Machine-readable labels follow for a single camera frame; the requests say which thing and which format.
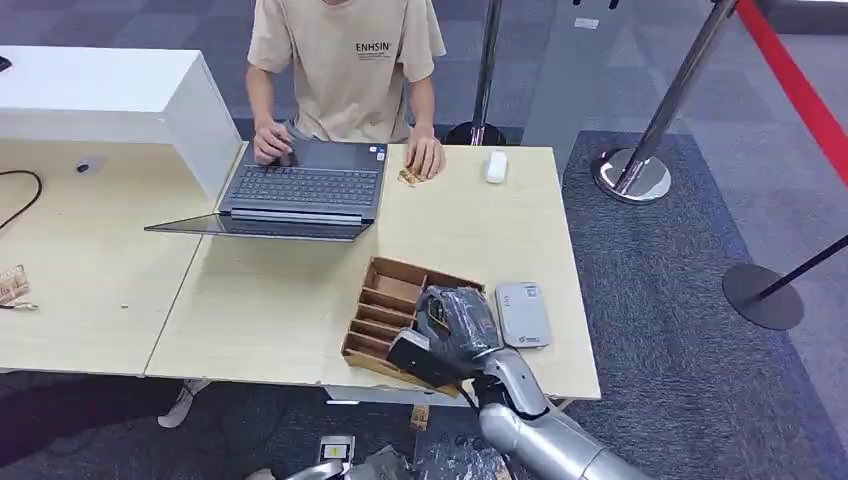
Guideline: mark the person's left hand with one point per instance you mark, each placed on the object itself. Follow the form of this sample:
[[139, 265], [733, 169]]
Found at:
[[425, 156]]

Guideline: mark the person's right hand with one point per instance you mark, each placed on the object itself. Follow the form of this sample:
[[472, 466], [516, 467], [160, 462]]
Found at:
[[273, 144]]

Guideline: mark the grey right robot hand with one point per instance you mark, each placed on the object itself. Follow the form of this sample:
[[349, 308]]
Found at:
[[460, 324]]

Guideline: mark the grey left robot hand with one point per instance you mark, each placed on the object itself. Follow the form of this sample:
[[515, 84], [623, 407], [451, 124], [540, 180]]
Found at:
[[381, 467]]

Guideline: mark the wood-patterned card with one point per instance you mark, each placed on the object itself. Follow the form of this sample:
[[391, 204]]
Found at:
[[407, 177]]

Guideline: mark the dark grey laptop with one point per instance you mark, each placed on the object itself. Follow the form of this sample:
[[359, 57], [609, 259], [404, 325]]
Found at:
[[305, 189]]

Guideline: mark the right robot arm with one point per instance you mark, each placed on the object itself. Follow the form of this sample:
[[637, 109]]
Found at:
[[536, 430]]

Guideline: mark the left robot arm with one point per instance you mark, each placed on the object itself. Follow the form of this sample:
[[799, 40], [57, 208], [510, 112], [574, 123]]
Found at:
[[318, 472]]

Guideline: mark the small wooden piece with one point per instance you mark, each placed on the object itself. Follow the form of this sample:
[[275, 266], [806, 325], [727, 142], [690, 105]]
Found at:
[[419, 417]]

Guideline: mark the grey card reader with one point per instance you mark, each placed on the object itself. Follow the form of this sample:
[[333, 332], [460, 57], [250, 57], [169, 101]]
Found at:
[[523, 314]]

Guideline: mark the white computer mouse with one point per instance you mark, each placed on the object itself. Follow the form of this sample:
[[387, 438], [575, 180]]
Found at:
[[496, 167]]

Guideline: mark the wooden card box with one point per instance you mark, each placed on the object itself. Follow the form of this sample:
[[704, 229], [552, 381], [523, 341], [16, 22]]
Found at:
[[384, 305]]

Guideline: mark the person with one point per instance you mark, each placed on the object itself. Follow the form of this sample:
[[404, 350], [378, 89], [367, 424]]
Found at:
[[79, 414], [344, 66]]

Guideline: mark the chrome stanchion with black base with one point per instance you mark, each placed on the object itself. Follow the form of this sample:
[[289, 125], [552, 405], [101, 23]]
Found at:
[[487, 66]]

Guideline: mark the white desk riser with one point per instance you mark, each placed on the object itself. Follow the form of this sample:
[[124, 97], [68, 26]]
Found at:
[[99, 93]]

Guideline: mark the small grey round device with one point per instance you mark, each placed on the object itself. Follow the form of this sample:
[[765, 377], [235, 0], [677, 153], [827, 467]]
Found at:
[[89, 165]]

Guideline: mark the chrome stanchion with round base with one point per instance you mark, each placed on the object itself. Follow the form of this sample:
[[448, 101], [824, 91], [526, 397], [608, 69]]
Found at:
[[629, 175]]

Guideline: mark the black object on riser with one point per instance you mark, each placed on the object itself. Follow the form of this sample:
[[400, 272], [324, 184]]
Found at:
[[4, 63]]

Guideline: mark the red barrier belt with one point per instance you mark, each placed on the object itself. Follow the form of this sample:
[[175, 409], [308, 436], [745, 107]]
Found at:
[[795, 93]]

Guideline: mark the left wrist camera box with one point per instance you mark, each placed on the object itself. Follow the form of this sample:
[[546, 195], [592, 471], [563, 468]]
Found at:
[[336, 450]]

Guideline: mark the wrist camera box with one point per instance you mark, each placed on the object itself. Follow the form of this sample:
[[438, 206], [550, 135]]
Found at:
[[420, 358], [336, 450]]

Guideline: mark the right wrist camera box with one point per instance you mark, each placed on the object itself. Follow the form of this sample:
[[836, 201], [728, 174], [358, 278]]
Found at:
[[420, 358]]

